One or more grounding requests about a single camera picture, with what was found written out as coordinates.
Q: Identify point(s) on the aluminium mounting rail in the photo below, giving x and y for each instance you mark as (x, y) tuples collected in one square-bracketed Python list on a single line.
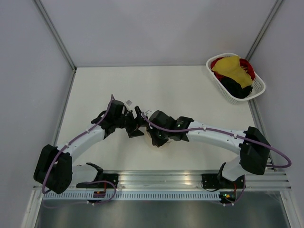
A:
[(190, 180)]

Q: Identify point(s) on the aluminium frame post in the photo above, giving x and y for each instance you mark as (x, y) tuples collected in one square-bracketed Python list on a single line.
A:
[(266, 25), (50, 25)]

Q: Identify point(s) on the right aluminium frame post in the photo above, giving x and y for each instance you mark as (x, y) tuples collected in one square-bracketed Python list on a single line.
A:
[(266, 25)]

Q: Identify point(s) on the yellow garment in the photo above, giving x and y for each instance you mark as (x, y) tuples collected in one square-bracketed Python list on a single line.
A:
[(230, 67)]

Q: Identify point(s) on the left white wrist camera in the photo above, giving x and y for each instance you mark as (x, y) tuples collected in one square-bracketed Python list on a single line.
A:
[(128, 105)]

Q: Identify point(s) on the white plastic basket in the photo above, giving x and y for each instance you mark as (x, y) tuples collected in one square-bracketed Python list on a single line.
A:
[(258, 84)]

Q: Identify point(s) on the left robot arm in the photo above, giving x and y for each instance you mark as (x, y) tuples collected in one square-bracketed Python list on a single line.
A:
[(55, 169)]

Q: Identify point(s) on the white slotted cable duct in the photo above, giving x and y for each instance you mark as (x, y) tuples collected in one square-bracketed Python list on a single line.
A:
[(139, 195)]

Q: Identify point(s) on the black garment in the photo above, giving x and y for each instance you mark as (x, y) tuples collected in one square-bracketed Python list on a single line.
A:
[(235, 88)]

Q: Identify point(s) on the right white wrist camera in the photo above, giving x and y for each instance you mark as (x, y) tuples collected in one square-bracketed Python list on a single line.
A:
[(149, 112)]

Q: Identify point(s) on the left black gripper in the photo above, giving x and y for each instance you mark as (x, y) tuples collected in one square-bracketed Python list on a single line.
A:
[(135, 123)]

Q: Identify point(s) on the cream mesh laundry bag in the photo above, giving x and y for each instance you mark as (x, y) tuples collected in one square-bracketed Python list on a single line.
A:
[(148, 141)]

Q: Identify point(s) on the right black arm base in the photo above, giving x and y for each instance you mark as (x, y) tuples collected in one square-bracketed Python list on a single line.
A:
[(210, 182)]

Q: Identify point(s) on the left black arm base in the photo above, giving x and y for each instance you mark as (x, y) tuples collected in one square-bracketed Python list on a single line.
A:
[(108, 181)]

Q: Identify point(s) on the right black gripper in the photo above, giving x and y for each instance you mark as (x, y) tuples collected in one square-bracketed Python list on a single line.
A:
[(155, 140)]

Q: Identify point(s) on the left aluminium frame post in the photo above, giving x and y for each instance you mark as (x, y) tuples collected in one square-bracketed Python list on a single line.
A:
[(50, 25)]

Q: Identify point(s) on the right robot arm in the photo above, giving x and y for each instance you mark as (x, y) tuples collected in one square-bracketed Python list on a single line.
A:
[(250, 146)]

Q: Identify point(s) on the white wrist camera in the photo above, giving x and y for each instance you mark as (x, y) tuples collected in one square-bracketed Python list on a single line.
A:
[(149, 112), (128, 105)]

